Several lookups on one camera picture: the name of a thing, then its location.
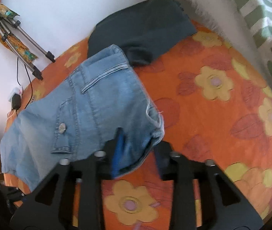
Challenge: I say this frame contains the dark blue folded pants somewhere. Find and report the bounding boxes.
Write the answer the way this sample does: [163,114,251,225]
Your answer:
[87,0,198,67]

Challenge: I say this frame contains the white power strip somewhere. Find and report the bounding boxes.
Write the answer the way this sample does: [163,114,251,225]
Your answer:
[8,86,24,101]

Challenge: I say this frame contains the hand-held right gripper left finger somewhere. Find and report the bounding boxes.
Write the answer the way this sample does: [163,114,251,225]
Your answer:
[9,127,127,230]

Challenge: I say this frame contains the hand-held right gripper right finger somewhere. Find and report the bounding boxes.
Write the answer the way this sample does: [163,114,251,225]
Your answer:
[152,141,264,230]

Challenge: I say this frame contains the green and white patterned blanket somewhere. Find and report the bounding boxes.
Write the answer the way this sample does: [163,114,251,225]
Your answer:
[210,0,272,102]

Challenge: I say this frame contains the orange floral bedsheet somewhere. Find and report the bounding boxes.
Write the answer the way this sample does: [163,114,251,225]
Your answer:
[3,20,272,230]

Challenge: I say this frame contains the thin black cable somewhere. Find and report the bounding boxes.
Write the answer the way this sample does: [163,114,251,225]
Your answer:
[16,57,23,88]
[25,63,33,106]

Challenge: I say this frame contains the orange patterned cloth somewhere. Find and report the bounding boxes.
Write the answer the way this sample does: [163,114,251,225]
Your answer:
[0,0,40,62]

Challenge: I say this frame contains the light blue jeans pants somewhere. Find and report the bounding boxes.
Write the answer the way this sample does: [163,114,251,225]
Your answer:
[0,44,166,192]

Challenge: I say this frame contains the black power adapter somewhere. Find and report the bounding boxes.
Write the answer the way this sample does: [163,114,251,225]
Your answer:
[11,93,22,111]

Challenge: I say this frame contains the white fluffy blanket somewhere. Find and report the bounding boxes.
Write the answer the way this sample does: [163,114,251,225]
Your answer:
[174,0,272,96]

